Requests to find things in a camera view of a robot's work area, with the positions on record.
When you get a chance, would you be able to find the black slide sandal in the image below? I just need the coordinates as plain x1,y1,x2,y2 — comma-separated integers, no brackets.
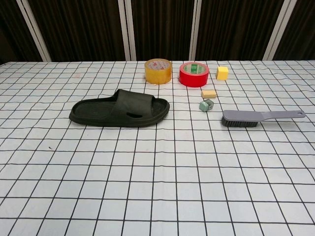
68,88,171,128

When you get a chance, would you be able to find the grey cleaning brush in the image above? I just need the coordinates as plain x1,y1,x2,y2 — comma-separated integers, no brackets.
221,110,306,128

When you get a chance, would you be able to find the yellow transparent tape roll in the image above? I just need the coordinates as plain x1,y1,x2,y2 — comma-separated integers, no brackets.
144,58,172,85

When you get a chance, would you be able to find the small green block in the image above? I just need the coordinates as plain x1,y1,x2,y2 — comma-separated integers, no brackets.
199,99,214,112

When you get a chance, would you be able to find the red tape roll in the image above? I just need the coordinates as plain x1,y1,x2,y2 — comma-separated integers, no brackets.
179,62,210,88

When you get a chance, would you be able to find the white grid-pattern tablecloth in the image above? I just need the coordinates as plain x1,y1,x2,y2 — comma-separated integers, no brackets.
0,59,315,236

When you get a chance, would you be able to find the yellow cube block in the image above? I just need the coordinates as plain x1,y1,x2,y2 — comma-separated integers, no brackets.
216,65,229,81

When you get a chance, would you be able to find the white partition frame post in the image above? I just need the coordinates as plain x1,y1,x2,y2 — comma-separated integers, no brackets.
117,0,137,61
264,0,293,61
190,0,203,61
18,0,52,62

